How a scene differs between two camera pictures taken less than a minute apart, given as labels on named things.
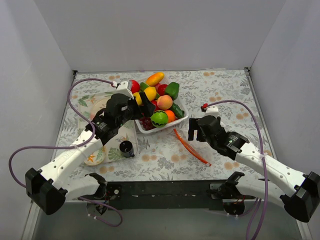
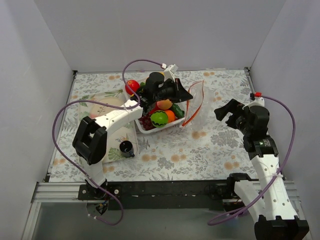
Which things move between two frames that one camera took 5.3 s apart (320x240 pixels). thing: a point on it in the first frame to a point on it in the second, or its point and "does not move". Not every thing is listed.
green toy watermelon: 159,118 does not move
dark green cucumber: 178,112 does not move
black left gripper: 139,109 to 176,89
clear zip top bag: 191,150 to 200,107
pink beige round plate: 98,104 does not move
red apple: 135,86 does not move
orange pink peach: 164,102 does not move
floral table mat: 167,154 does not move
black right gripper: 196,127 to 232,117
